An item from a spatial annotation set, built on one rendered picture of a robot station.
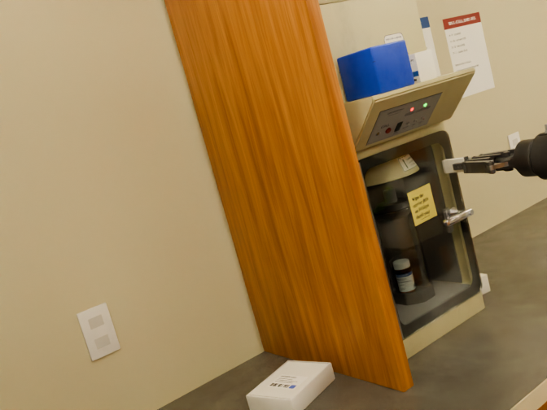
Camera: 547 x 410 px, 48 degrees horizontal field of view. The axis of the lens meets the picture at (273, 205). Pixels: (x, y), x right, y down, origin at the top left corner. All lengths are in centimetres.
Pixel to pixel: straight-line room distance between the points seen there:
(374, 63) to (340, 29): 14
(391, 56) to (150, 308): 79
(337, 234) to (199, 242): 45
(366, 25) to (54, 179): 75
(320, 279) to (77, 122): 64
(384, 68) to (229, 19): 35
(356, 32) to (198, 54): 37
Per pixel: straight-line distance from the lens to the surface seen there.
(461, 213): 143
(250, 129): 137
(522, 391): 123
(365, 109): 120
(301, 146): 124
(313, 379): 134
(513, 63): 255
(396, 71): 125
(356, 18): 136
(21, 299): 142
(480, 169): 135
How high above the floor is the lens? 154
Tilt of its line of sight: 8 degrees down
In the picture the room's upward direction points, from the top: 15 degrees counter-clockwise
